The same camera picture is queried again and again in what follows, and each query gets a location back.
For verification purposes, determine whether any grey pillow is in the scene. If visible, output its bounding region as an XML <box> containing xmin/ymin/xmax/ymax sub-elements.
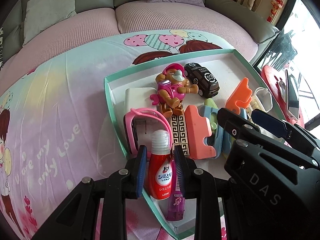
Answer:
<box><xmin>22</xmin><ymin>0</ymin><xmax>77</xmax><ymax>47</ymax></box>

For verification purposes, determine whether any white charger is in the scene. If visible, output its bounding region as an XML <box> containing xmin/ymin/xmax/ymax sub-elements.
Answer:
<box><xmin>124</xmin><ymin>87</ymin><xmax>160</xmax><ymax>135</ymax></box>

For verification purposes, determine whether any salmon puzzle block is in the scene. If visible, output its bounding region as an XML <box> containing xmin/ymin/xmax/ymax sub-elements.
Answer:
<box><xmin>185</xmin><ymin>105</ymin><xmax>217</xmax><ymax>160</ymax></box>

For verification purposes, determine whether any pink brown dog toy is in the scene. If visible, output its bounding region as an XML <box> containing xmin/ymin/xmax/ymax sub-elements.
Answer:
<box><xmin>150</xmin><ymin>64</ymin><xmax>199</xmax><ymax>117</ymax></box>

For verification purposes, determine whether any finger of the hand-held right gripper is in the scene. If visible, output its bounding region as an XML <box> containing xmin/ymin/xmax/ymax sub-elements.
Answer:
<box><xmin>251</xmin><ymin>109</ymin><xmax>320</xmax><ymax>156</ymax></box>
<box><xmin>216</xmin><ymin>107</ymin><xmax>319</xmax><ymax>166</ymax></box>

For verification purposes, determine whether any cream hair clip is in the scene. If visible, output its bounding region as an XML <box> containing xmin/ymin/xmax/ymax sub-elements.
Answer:
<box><xmin>246</xmin><ymin>87</ymin><xmax>273</xmax><ymax>113</ymax></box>

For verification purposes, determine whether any red hanging ornament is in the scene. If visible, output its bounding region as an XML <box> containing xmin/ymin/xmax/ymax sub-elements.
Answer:
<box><xmin>266</xmin><ymin>0</ymin><xmax>290</xmax><ymax>23</ymax></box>

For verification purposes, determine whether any pink sofa seat cushion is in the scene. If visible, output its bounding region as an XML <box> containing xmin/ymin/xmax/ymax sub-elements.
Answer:
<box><xmin>115</xmin><ymin>0</ymin><xmax>259</xmax><ymax>60</ymax></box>
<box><xmin>0</xmin><ymin>6</ymin><xmax>120</xmax><ymax>72</ymax></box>

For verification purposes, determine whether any pink white smartwatch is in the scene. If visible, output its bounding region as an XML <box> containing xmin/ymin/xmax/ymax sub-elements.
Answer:
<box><xmin>123</xmin><ymin>107</ymin><xmax>173</xmax><ymax>155</ymax></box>

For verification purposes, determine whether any black toy car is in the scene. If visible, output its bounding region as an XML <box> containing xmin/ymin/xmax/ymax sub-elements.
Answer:
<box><xmin>184</xmin><ymin>62</ymin><xmax>220</xmax><ymax>98</ymax></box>

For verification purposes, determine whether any orange puzzle block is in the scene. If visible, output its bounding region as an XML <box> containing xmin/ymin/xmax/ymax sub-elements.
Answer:
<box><xmin>226</xmin><ymin>77</ymin><xmax>257</xmax><ymax>114</ymax></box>

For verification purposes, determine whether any purple lighter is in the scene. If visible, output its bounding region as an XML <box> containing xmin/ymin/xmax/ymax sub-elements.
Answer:
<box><xmin>166</xmin><ymin>172</ymin><xmax>187</xmax><ymax>222</ymax></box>

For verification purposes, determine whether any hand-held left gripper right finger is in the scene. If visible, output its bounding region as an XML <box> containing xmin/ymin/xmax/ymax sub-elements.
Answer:
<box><xmin>173</xmin><ymin>145</ymin><xmax>227</xmax><ymax>240</ymax></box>

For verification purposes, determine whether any red plastic stool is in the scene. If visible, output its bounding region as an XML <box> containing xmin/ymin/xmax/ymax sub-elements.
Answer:
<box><xmin>261</xmin><ymin>65</ymin><xmax>304</xmax><ymax>130</ymax></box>

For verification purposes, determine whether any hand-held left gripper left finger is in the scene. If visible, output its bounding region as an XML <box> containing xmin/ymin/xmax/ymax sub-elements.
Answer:
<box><xmin>31</xmin><ymin>145</ymin><xmax>148</xmax><ymax>240</ymax></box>

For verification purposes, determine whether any red bottle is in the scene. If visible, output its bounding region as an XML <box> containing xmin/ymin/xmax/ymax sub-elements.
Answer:
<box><xmin>149</xmin><ymin>130</ymin><xmax>175</xmax><ymax>200</ymax></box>

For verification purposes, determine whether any teal cardboard box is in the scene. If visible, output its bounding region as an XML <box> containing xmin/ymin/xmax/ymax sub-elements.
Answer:
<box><xmin>104</xmin><ymin>49</ymin><xmax>288</xmax><ymax>240</ymax></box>

